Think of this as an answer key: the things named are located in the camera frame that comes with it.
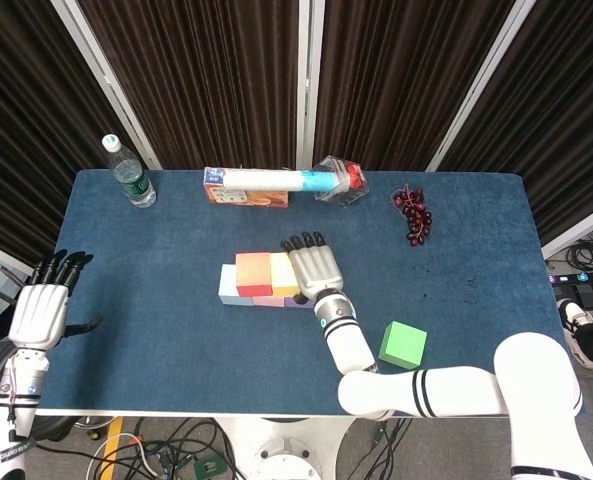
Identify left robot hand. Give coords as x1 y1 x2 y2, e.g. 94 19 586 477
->
8 249 103 351

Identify yellow cube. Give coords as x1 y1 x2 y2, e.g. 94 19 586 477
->
269 252 301 299

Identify white sneaker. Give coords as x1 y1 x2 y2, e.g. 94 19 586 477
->
555 298 593 370

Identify blue fabric table cover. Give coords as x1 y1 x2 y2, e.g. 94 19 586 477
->
11 168 575 419

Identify light blue cube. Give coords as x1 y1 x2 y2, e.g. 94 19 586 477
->
218 263 255 307

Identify white partition base rail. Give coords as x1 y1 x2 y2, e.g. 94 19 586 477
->
0 237 47 289
540 199 593 259

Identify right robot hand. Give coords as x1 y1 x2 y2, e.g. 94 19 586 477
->
280 230 345 306

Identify clear plastic box red contents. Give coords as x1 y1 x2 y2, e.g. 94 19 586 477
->
313 155 370 207

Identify green floor device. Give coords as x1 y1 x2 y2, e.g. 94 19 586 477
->
193 455 226 479

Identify white paper roll blue band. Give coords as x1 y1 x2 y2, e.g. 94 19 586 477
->
224 168 347 193

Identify orange biscuit box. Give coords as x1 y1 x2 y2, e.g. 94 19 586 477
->
203 166 291 209

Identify green cube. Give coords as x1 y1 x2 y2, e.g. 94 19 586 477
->
378 320 428 371

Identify black coiled cables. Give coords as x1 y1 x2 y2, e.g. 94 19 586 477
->
565 224 593 274

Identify black floor cable with plug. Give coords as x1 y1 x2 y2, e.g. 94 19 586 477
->
348 418 412 480

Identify dark red grape bunch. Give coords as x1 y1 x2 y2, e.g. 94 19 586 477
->
390 185 433 249

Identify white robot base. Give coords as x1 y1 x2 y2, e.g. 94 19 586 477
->
215 417 352 480

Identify clear plastic water bottle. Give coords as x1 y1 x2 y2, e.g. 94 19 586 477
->
101 133 157 209

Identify white partition post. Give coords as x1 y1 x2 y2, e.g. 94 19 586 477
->
50 0 163 171
425 0 537 173
295 0 326 171

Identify tangled floor cables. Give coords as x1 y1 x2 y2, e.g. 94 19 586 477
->
88 418 237 480

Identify red cube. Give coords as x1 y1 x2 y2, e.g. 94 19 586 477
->
234 252 273 299

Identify dark brown pleated curtain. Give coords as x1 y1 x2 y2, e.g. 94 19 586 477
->
440 0 593 246
78 0 302 171
320 0 517 171
0 0 150 274

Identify power strip with lit switches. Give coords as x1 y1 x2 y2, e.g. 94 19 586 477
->
548 269 593 287

